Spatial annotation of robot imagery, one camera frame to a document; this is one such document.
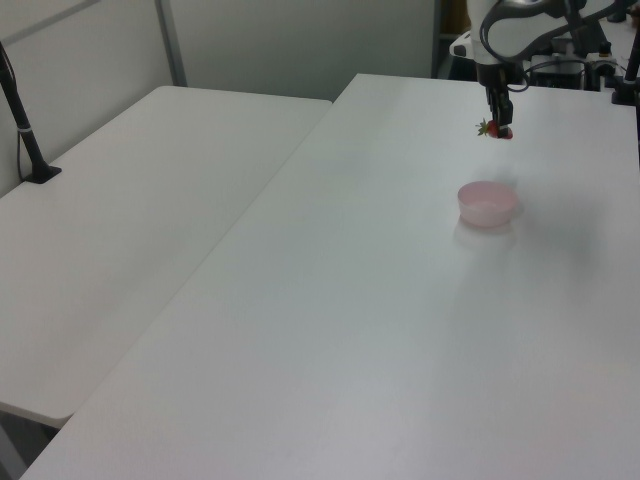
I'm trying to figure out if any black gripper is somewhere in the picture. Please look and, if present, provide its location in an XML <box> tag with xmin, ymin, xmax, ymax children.
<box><xmin>475</xmin><ymin>62</ymin><xmax>516</xmax><ymax>140</ymax></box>

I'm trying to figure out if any red strawberry with green leaves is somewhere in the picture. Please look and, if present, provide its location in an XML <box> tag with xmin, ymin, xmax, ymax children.
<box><xmin>474</xmin><ymin>117</ymin><xmax>515</xmax><ymax>142</ymax></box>

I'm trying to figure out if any pink plastic bowl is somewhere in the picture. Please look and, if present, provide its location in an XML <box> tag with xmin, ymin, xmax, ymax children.
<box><xmin>457</xmin><ymin>180</ymin><xmax>519</xmax><ymax>230</ymax></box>

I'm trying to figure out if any black electronic device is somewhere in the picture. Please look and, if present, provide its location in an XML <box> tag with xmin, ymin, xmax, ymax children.
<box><xmin>527</xmin><ymin>52</ymin><xmax>589</xmax><ymax>91</ymax></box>

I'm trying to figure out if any black clamp stand pole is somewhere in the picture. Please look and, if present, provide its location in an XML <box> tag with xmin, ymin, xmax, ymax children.
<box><xmin>610</xmin><ymin>27</ymin><xmax>640</xmax><ymax>106</ymax></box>

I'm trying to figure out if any white side table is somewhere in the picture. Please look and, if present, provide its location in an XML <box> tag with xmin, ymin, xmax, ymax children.
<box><xmin>0</xmin><ymin>85</ymin><xmax>334</xmax><ymax>429</ymax></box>

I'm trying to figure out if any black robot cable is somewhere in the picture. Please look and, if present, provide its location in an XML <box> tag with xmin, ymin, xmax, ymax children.
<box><xmin>478</xmin><ymin>0</ymin><xmax>532</xmax><ymax>94</ymax></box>

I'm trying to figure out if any grey metal frame post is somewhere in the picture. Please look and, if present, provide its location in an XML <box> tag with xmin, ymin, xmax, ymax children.
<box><xmin>430</xmin><ymin>0</ymin><xmax>443</xmax><ymax>79</ymax></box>

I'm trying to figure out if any grey partition frame post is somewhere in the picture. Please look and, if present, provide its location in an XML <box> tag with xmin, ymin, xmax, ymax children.
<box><xmin>153</xmin><ymin>0</ymin><xmax>188</xmax><ymax>87</ymax></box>

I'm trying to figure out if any black camera stand pole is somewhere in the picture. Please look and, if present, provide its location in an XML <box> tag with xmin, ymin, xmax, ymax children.
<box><xmin>0</xmin><ymin>39</ymin><xmax>64</xmax><ymax>186</ymax></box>

